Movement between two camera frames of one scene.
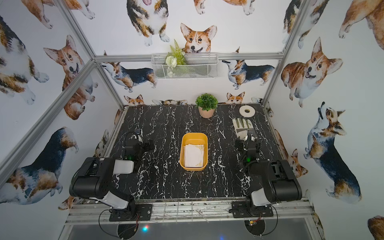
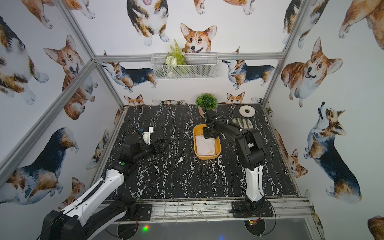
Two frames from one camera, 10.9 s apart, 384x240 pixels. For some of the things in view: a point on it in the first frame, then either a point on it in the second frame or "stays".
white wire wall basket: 198,66 stays
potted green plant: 207,103 stays
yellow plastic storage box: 187,138 to 205,148
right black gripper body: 243,148 to 207,133
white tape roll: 243,113 stays
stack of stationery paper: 194,155 to 205,146
